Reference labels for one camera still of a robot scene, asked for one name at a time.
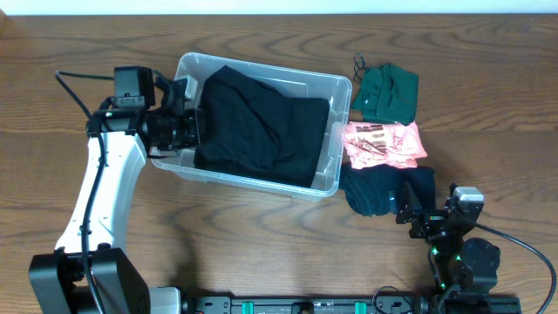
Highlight black garment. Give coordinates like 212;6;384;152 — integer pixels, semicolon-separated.
195;66;293;171

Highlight green garment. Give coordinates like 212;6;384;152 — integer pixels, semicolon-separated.
350;53;419;126

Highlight black trousers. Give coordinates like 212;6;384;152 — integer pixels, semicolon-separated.
248;98;330;188

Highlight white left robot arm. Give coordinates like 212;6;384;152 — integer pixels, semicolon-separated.
29;66;205;313

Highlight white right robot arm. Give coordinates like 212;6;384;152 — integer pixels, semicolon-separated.
396;182;500;295

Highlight dark teal folded garment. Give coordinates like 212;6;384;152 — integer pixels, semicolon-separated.
339;164;436;216

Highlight pink printed folded shirt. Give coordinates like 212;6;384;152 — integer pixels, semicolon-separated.
344;121;427;169

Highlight clear plastic storage bin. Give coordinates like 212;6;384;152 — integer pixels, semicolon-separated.
151;52;352;201

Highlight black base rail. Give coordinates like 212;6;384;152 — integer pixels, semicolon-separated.
180;293;522;314

